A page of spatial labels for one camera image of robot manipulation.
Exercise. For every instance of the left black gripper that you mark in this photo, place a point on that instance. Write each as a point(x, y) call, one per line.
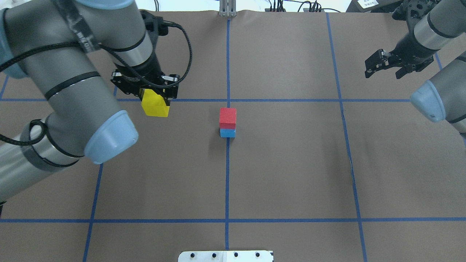
point(148, 70)

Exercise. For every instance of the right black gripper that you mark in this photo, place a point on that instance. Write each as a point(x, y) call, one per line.
point(408, 48)

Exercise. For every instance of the yellow block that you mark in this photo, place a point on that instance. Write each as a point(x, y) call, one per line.
point(153, 104)

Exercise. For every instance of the red block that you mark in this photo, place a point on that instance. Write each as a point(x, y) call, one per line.
point(228, 118)

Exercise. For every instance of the blue block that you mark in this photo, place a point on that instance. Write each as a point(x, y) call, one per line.
point(227, 133)

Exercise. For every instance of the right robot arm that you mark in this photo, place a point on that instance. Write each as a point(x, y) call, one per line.
point(432, 25)

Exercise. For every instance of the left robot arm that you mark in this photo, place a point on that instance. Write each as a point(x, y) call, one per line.
point(49, 41)

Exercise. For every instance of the black power strip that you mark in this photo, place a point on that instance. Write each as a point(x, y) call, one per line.
point(307, 6)

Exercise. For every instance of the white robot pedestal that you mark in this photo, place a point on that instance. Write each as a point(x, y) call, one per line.
point(227, 256)

